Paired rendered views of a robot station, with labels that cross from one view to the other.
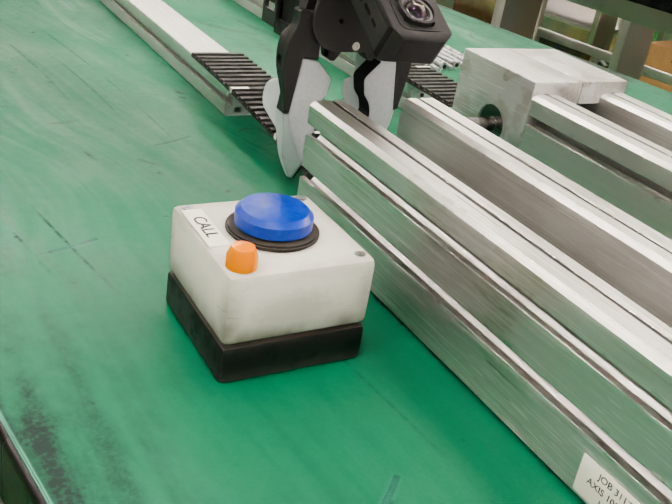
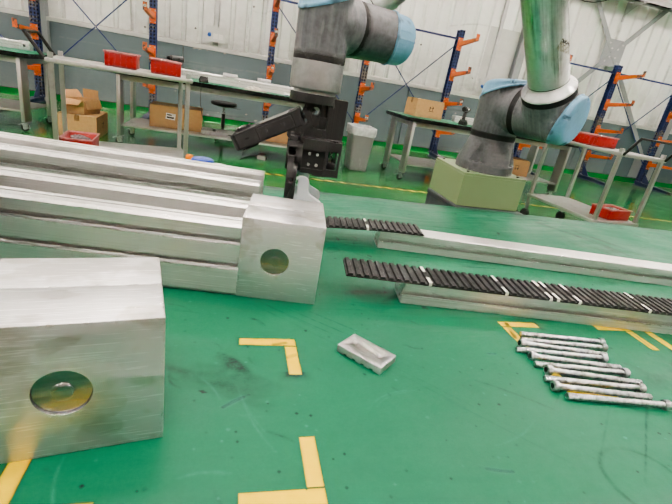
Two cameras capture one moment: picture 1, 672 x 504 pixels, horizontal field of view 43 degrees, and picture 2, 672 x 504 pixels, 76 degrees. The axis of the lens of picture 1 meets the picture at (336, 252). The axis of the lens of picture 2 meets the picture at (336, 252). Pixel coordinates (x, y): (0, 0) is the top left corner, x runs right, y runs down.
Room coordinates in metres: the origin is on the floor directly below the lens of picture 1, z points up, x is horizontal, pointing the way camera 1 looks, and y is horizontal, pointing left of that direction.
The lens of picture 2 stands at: (0.97, -0.55, 1.02)
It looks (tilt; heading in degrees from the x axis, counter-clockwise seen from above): 21 degrees down; 116
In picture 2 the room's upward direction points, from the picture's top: 10 degrees clockwise
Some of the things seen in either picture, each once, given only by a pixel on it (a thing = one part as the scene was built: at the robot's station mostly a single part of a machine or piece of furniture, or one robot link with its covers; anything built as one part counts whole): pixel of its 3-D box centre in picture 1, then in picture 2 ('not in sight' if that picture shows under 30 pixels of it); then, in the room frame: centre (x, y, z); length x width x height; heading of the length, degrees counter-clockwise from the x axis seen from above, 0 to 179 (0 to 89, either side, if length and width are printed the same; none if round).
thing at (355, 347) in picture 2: not in sight; (366, 353); (0.86, -0.21, 0.78); 0.05 x 0.03 x 0.01; 174
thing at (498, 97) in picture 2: not in sight; (503, 106); (0.77, 0.68, 1.03); 0.13 x 0.12 x 0.14; 155
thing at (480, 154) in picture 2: not in sight; (488, 150); (0.76, 0.69, 0.92); 0.15 x 0.15 x 0.10
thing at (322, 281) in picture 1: (280, 277); not in sight; (0.39, 0.03, 0.81); 0.10 x 0.08 x 0.06; 123
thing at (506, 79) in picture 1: (520, 119); (282, 243); (0.69, -0.13, 0.83); 0.12 x 0.09 x 0.10; 123
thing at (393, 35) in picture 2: not in sight; (370, 34); (0.64, 0.12, 1.10); 0.11 x 0.11 x 0.08; 65
